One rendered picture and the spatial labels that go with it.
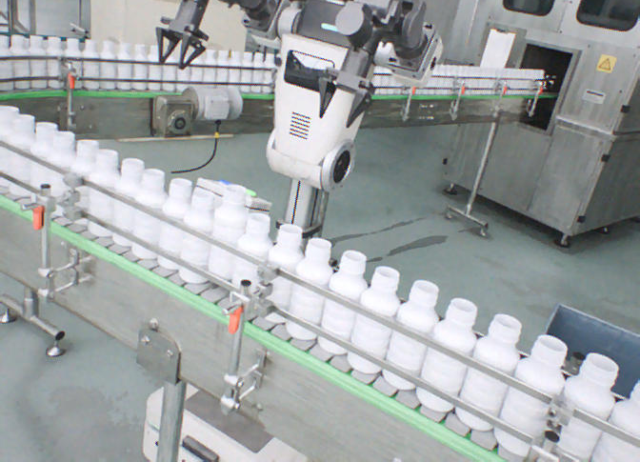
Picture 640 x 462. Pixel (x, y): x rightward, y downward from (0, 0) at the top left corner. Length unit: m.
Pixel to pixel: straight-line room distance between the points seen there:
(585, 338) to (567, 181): 3.11
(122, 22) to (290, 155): 3.34
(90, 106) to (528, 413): 1.87
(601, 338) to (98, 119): 1.79
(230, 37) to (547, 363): 4.67
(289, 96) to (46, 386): 1.43
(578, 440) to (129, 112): 1.95
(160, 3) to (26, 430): 3.42
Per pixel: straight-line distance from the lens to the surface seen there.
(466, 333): 0.84
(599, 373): 0.82
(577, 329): 1.47
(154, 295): 1.11
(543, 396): 0.82
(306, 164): 1.57
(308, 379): 0.95
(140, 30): 4.86
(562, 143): 4.52
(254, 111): 2.66
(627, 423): 0.83
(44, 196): 1.17
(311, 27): 1.62
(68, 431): 2.26
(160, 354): 1.15
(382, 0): 1.25
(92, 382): 2.44
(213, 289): 1.06
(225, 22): 5.20
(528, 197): 4.68
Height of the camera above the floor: 1.55
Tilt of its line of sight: 22 degrees down
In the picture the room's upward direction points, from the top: 11 degrees clockwise
